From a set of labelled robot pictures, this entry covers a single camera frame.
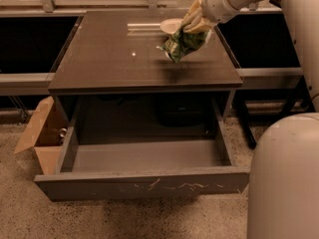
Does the green jalapeno chip bag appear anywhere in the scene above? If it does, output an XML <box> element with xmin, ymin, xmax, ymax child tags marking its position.
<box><xmin>158</xmin><ymin>28</ymin><xmax>212</xmax><ymax>63</ymax></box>

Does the open grey drawer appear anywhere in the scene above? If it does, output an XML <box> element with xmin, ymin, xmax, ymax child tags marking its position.
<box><xmin>35</xmin><ymin>96</ymin><xmax>249</xmax><ymax>200</ymax></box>

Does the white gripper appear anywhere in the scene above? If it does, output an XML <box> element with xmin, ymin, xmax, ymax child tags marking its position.
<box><xmin>181</xmin><ymin>0</ymin><xmax>238</xmax><ymax>34</ymax></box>

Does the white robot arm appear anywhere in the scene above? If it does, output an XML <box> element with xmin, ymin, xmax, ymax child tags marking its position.
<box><xmin>183</xmin><ymin>0</ymin><xmax>319</xmax><ymax>239</ymax></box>

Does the black stand leg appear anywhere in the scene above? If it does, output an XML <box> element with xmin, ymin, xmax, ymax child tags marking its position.
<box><xmin>232</xmin><ymin>91</ymin><xmax>256</xmax><ymax>149</ymax></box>

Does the white paper bowl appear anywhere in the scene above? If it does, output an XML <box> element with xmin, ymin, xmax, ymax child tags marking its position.
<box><xmin>159</xmin><ymin>18</ymin><xmax>182</xmax><ymax>35</ymax></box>

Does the grey cabinet with glossy top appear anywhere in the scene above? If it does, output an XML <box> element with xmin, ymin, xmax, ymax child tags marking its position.
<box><xmin>48</xmin><ymin>9</ymin><xmax>243</xmax><ymax>141</ymax></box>

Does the brown cardboard box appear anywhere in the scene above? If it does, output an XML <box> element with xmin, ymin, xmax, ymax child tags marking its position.
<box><xmin>14</xmin><ymin>97</ymin><xmax>69</xmax><ymax>175</ymax></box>

